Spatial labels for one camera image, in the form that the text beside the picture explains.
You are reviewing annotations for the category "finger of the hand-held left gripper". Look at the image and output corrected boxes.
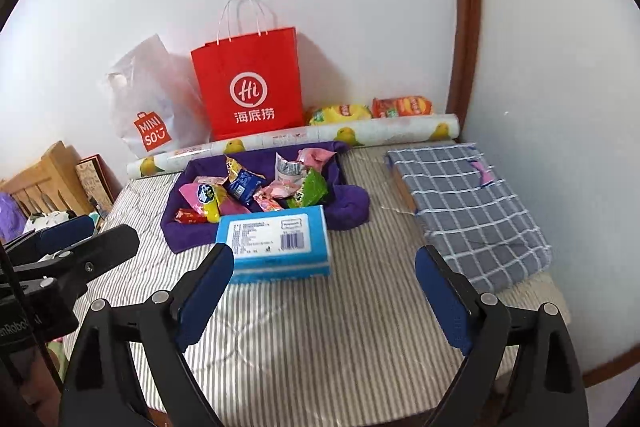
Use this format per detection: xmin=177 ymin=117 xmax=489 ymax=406
xmin=2 ymin=215 xmax=96 ymax=265
xmin=35 ymin=224 xmax=140 ymax=298

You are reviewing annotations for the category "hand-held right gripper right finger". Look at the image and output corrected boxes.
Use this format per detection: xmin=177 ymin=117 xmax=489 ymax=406
xmin=414 ymin=244 xmax=589 ymax=427

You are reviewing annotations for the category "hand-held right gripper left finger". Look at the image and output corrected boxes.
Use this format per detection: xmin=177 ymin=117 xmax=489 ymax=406
xmin=59 ymin=243 xmax=236 ymax=427

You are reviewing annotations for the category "red snack packet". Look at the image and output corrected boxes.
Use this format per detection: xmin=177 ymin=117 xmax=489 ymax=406
xmin=174 ymin=208 xmax=208 ymax=225

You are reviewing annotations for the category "pink yellow snack packet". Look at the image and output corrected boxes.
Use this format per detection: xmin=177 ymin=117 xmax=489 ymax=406
xmin=179 ymin=182 xmax=251 ymax=224

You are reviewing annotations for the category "blue snack packet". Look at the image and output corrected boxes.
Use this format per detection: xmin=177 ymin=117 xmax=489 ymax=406
xmin=225 ymin=167 xmax=266 ymax=206

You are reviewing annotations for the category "green snack packet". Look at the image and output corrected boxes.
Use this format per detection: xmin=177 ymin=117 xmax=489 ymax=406
xmin=287 ymin=168 xmax=328 ymax=209

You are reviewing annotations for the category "white black-print pillow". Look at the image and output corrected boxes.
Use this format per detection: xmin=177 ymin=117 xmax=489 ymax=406
xmin=25 ymin=209 xmax=76 ymax=233

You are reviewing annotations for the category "patterned book box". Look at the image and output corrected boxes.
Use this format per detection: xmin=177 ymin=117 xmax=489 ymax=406
xmin=75 ymin=155 xmax=121 ymax=218

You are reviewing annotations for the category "wooden headboard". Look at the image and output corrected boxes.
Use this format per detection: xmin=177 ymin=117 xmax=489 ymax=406
xmin=0 ymin=141 xmax=83 ymax=215

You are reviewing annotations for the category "purple plush toy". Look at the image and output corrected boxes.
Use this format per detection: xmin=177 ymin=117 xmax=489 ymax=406
xmin=0 ymin=192 xmax=26 ymax=243

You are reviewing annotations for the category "blue tissue pack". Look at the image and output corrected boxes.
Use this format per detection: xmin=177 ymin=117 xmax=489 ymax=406
xmin=215 ymin=205 xmax=333 ymax=285

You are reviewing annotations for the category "grey checked folded cloth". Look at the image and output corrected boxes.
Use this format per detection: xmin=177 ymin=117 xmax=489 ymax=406
xmin=385 ymin=143 xmax=553 ymax=294

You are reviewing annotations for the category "brown flat board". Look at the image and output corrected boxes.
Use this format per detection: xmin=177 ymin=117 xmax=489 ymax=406
xmin=387 ymin=162 xmax=418 ymax=214

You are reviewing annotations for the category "striped quilted pad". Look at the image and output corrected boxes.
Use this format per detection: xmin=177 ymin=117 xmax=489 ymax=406
xmin=60 ymin=142 xmax=571 ymax=413

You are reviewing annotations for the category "white plastic shopping bag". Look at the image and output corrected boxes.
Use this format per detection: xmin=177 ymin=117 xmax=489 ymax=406
xmin=104 ymin=33 xmax=213 ymax=159

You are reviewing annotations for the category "printed paper roll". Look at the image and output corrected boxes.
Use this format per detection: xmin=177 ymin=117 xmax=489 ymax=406
xmin=126 ymin=113 xmax=460 ymax=180

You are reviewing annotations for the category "wooden baseboard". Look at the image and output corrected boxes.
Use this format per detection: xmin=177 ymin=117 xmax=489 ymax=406
xmin=582 ymin=354 xmax=640 ymax=388

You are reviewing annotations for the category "orange chip bag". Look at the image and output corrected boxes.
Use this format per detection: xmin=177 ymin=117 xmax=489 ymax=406
xmin=371 ymin=96 xmax=433 ymax=118

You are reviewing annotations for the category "yellow chip bag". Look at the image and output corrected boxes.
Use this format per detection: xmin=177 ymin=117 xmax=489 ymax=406
xmin=306 ymin=104 xmax=373 ymax=128

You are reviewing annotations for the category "red paper bag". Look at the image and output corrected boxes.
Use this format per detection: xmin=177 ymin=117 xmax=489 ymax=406
xmin=190 ymin=0 xmax=306 ymax=141

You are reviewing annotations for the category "wooden door frame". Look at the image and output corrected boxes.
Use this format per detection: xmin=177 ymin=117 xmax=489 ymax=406
xmin=446 ymin=0 xmax=482 ymax=142

